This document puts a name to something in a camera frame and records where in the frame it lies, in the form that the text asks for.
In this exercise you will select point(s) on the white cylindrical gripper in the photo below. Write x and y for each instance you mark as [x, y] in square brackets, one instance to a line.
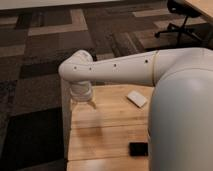
[81, 91]

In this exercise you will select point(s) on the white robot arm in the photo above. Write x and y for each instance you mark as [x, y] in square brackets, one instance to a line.
[180, 120]

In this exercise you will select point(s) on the white rectangular sponge block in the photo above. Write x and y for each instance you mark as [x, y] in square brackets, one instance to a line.
[137, 98]

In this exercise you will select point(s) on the black rectangular block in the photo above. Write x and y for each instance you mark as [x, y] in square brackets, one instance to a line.
[138, 149]

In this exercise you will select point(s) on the wooden desk corner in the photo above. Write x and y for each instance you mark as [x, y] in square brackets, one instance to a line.
[205, 7]

